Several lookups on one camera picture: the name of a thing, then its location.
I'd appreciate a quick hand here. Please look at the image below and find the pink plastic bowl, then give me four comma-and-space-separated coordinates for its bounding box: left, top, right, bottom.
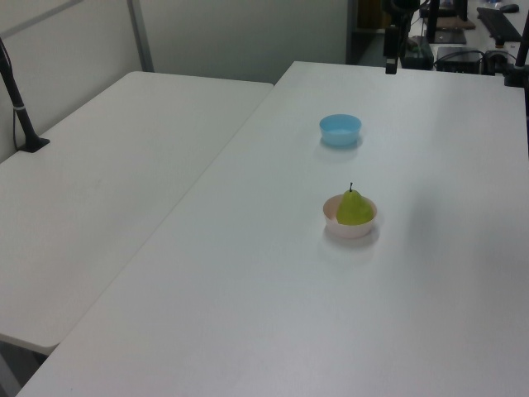
322, 194, 380, 240

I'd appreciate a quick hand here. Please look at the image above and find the black camera pole with base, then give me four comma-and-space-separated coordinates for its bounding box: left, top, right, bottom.
0, 36, 51, 155

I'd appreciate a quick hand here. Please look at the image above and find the blue plastic bowl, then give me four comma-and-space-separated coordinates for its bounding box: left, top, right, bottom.
318, 112, 363, 148

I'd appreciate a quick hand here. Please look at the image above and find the green-topped black device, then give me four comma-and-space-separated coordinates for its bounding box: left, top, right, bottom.
403, 36, 435, 70

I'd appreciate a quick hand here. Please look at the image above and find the grey metal partition post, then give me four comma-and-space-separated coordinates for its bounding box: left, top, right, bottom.
126, 0, 155, 74

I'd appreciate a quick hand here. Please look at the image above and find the white side table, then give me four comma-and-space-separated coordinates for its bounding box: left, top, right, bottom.
0, 70, 276, 356

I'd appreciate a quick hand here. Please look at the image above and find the black camera stand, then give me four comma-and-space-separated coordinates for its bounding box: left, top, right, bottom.
502, 0, 529, 88

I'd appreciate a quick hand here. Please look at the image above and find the small black device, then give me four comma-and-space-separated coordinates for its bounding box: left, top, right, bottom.
483, 49, 510, 76

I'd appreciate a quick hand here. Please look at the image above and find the brown desk pad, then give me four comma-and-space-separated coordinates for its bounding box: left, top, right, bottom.
437, 15, 477, 31

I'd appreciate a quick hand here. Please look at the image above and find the white background desk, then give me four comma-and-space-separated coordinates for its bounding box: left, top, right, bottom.
429, 0, 529, 51

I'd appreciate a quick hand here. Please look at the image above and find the green pear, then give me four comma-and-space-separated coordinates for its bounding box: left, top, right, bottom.
335, 181, 373, 227

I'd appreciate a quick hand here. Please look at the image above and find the black monitor stand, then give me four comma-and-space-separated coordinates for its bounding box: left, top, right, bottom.
425, 0, 469, 45

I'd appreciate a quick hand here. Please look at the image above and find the black clamp-on camera mount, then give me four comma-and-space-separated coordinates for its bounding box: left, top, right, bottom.
383, 23, 401, 76

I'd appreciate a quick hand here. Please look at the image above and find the black electronics box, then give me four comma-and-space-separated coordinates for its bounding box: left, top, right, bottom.
436, 45, 484, 74

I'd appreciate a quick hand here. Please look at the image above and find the black keyboard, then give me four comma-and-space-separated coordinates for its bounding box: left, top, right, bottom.
476, 6, 523, 42

